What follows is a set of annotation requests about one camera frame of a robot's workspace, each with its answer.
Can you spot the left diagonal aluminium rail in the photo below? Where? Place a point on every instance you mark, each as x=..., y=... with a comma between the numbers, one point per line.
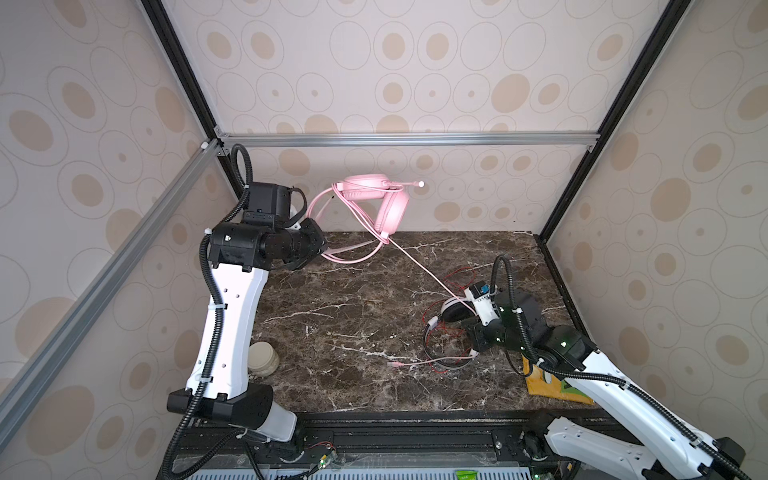
x=43, y=367

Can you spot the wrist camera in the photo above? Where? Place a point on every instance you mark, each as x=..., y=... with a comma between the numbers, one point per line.
x=480, y=296
x=269, y=199

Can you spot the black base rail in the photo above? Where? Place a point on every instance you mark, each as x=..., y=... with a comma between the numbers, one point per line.
x=338, y=442

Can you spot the black corner post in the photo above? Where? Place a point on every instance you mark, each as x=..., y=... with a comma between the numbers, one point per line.
x=649, y=54
x=198, y=108

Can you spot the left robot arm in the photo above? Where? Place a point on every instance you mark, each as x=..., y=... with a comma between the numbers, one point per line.
x=219, y=388

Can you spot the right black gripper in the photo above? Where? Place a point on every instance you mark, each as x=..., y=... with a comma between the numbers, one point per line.
x=473, y=327

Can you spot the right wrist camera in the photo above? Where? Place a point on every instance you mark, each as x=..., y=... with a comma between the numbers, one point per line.
x=480, y=296

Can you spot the yellow snack bag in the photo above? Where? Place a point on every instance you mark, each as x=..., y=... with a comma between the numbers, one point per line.
x=540, y=383

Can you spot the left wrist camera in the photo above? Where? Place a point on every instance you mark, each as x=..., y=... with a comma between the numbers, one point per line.
x=269, y=199

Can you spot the pink headset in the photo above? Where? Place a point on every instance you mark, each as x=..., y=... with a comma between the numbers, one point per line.
x=375, y=201

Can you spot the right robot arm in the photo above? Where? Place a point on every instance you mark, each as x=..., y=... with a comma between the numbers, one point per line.
x=666, y=446

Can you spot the left black corner post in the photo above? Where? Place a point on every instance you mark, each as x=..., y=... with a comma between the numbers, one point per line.
x=198, y=108

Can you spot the white black headphones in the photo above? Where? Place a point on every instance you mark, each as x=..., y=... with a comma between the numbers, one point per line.
x=445, y=343

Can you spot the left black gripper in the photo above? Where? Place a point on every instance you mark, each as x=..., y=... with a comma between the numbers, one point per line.
x=318, y=243

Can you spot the horizontal aluminium rail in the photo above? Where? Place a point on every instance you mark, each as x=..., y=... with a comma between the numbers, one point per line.
x=425, y=139

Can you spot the right black corner post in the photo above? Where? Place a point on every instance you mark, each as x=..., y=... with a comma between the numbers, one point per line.
x=649, y=54

